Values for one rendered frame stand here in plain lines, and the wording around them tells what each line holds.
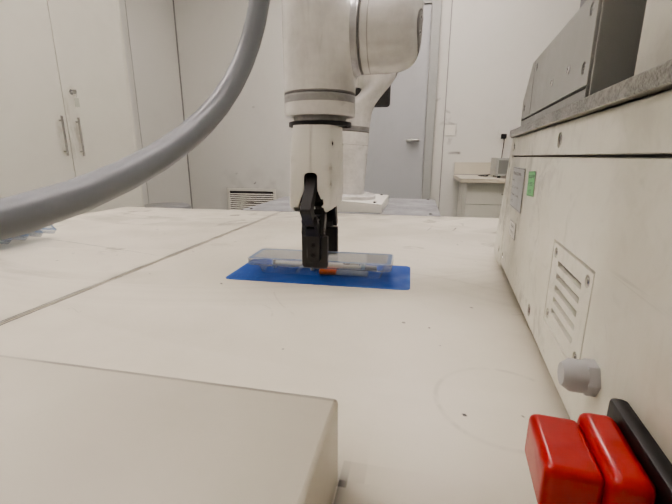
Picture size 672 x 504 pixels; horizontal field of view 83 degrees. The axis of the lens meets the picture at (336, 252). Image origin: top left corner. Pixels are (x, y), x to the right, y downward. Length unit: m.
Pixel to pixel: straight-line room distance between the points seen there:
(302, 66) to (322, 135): 0.07
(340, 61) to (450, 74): 3.07
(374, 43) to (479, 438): 0.37
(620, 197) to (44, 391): 0.27
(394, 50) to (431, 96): 3.00
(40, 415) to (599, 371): 0.24
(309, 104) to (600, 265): 0.33
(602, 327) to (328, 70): 0.35
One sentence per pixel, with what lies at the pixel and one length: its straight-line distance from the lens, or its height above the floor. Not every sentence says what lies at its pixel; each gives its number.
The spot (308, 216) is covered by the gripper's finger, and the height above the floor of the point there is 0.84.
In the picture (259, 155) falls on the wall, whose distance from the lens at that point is 3.75.
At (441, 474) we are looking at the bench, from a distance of 0.22.
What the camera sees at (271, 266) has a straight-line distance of 0.50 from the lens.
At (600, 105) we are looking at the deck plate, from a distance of 0.23.
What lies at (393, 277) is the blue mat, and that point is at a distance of 0.49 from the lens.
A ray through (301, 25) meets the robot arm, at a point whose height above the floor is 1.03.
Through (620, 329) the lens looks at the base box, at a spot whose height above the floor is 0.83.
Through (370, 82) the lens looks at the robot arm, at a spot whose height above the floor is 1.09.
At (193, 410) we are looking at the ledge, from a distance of 0.18.
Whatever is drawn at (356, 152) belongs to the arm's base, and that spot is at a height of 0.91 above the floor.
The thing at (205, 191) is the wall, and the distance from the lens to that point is 4.03.
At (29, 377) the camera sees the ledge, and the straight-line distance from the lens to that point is 0.25.
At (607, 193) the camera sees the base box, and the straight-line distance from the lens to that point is 0.22.
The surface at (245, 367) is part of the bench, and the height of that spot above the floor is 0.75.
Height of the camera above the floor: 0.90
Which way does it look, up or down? 14 degrees down
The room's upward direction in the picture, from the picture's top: straight up
